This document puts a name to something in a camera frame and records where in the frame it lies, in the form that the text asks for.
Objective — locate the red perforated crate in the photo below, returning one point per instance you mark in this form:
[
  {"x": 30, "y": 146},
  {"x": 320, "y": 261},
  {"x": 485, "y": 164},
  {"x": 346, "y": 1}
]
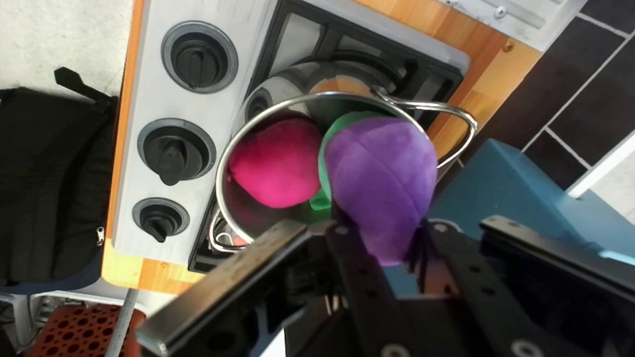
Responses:
[{"x": 72, "y": 330}]

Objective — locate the grey toy stove top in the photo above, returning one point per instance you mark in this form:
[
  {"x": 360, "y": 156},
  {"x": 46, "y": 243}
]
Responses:
[{"x": 151, "y": 100}]

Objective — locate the green plush toy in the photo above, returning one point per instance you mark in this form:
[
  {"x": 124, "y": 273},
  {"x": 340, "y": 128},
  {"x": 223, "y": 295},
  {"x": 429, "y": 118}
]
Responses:
[{"x": 324, "y": 199}]

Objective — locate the black backpack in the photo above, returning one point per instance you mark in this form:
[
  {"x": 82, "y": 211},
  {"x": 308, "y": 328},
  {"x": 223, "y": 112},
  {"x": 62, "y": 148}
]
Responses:
[{"x": 52, "y": 186}]

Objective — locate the pink plush toy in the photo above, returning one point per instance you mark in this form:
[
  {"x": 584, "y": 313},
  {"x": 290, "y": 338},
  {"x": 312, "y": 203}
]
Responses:
[{"x": 274, "y": 166}]

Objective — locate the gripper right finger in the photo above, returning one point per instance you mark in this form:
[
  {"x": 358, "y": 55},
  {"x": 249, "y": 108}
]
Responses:
[{"x": 542, "y": 279}]

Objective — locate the black stove knob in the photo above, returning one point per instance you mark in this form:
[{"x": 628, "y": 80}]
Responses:
[
  {"x": 199, "y": 57},
  {"x": 175, "y": 152},
  {"x": 159, "y": 219}
]

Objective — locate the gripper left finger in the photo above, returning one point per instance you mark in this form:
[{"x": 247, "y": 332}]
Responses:
[{"x": 225, "y": 285}]

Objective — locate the purple round plush toy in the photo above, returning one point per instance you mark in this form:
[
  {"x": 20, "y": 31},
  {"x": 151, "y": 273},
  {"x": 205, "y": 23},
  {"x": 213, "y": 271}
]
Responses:
[{"x": 383, "y": 180}]

